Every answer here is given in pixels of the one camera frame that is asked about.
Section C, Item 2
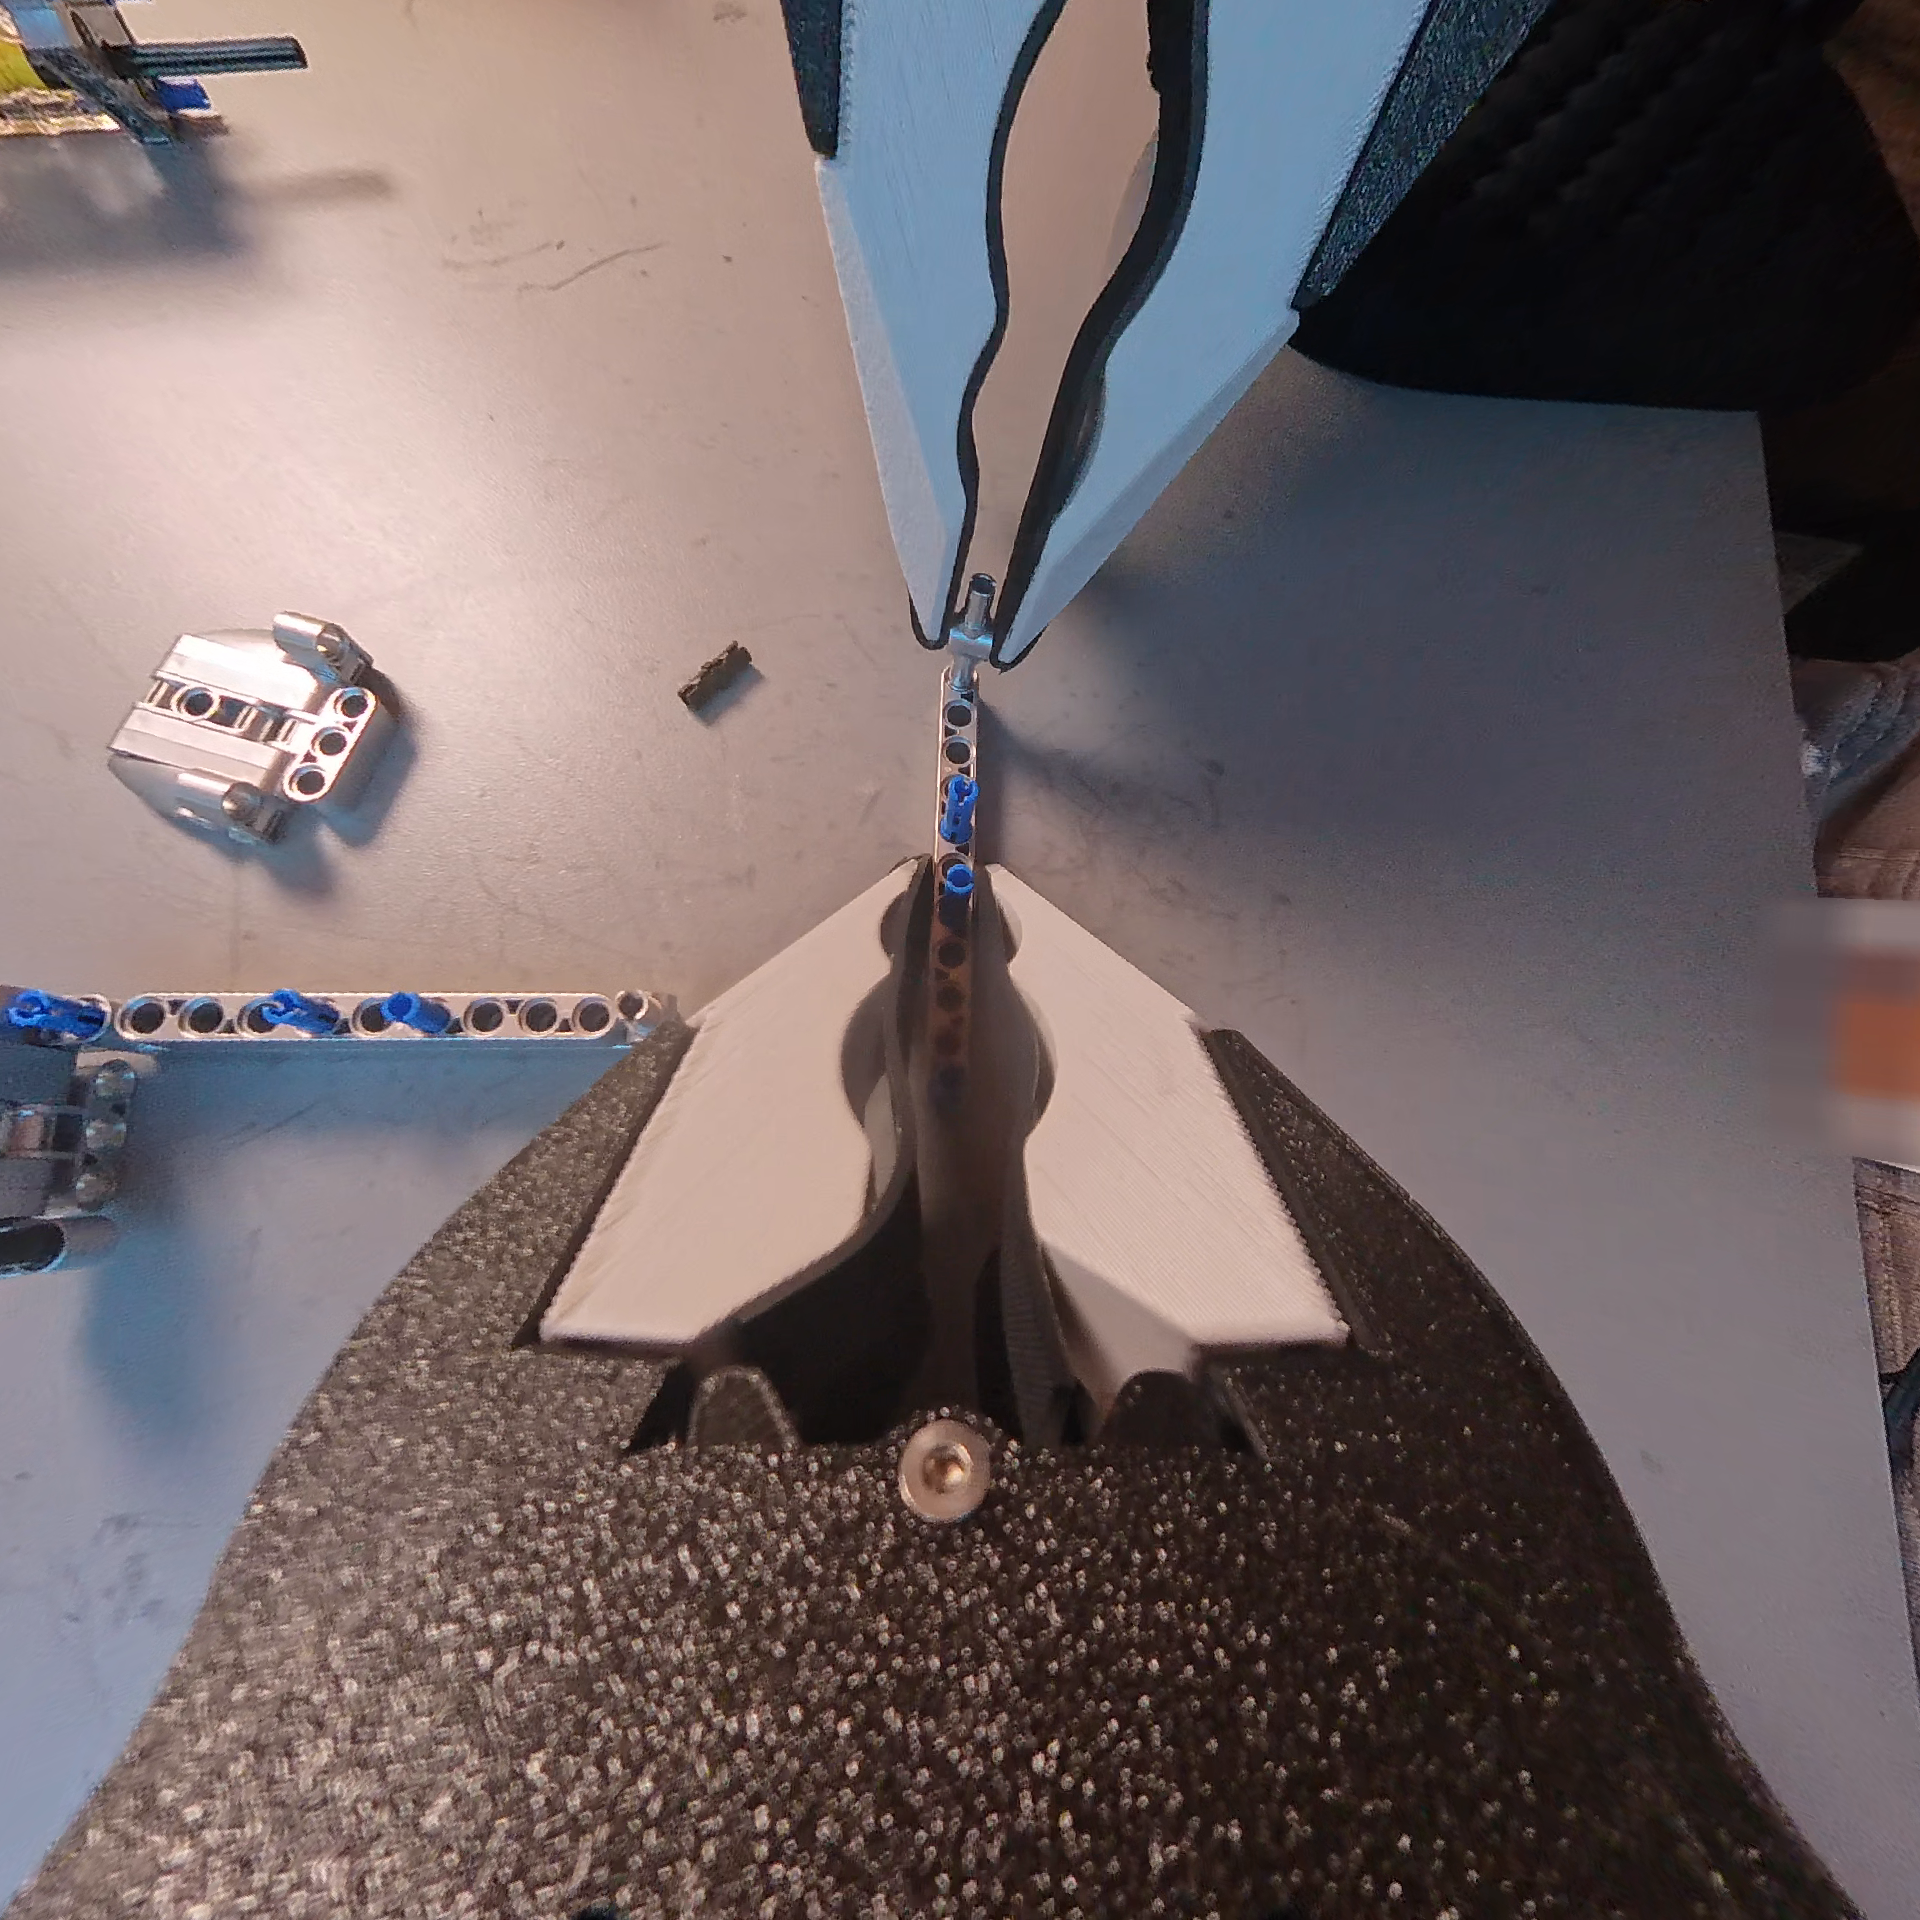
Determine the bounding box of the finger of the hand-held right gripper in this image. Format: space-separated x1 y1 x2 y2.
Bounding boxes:
992 0 1439 673
815 0 1071 654

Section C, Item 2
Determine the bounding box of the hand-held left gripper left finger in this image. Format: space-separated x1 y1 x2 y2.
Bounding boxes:
534 855 941 1369

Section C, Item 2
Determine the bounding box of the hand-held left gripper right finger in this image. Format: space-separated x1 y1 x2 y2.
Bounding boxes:
982 866 1350 1441

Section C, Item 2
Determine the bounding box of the grey holed beam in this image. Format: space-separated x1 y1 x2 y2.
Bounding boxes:
918 667 992 1113

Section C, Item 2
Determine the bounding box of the grey desk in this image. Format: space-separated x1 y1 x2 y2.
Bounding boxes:
0 0 1920 1863

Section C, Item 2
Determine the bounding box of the long grey beam panel assembly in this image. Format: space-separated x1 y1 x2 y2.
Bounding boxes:
0 983 670 1279

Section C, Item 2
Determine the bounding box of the silver curved toy panel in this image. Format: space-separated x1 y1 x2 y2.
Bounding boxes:
108 612 397 847

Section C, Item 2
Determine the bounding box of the yellowish printed booklet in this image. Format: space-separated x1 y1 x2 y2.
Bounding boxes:
0 30 108 141

